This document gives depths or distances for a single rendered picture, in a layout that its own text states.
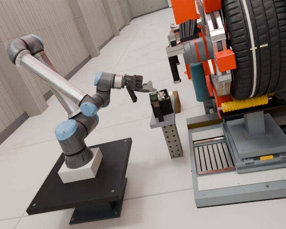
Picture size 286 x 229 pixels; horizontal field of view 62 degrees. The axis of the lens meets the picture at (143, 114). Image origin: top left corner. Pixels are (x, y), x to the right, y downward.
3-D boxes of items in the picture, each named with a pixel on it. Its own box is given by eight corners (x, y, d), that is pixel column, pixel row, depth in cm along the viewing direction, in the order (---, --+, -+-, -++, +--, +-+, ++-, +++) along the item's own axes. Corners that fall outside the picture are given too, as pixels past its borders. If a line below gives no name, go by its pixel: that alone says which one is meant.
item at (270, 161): (301, 166, 141) (300, 152, 137) (237, 174, 150) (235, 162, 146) (270, 123, 185) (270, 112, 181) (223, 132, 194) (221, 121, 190)
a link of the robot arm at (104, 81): (96, 82, 151) (96, 67, 146) (115, 85, 152) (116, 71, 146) (92, 89, 144) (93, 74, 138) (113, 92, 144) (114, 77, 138)
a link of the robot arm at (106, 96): (90, 107, 150) (91, 89, 143) (99, 99, 159) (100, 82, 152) (104, 111, 148) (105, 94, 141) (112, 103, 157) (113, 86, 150)
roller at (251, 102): (273, 104, 134) (273, 95, 131) (219, 115, 141) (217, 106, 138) (269, 100, 139) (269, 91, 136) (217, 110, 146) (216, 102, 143)
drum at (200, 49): (224, 59, 133) (219, 33, 127) (185, 68, 138) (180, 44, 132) (219, 53, 145) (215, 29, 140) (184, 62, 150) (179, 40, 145)
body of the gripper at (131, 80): (143, 79, 140) (123, 76, 139) (141, 93, 144) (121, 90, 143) (144, 75, 147) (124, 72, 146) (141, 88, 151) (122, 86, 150)
